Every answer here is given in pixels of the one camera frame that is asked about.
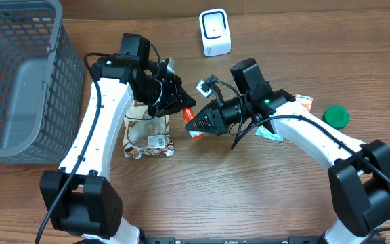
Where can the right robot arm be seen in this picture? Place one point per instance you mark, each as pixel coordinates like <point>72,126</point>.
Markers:
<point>358,172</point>

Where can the red snack bar wrapper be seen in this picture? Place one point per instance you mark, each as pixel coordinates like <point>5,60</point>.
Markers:
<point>188,115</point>

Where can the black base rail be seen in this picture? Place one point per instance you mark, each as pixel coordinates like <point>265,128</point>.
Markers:
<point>288,240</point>

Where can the teal wet wipes pack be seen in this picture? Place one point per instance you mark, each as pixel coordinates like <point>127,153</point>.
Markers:
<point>265,133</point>

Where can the white brown snack bag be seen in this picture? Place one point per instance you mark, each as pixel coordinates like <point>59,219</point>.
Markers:
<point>145,135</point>

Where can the white barcode scanner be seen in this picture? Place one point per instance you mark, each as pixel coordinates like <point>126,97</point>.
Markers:
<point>215,32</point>

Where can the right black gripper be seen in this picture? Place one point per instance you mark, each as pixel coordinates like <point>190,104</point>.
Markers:
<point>211,120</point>

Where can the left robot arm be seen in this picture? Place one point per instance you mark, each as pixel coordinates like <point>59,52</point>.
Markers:
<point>79,197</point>

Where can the grey plastic mesh basket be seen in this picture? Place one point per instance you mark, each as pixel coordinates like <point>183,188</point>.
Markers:
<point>41,83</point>

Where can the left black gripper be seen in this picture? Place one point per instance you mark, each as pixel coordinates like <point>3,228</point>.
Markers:
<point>167,95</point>

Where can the green white small bottle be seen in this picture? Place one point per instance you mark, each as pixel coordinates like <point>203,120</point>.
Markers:
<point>337,117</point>

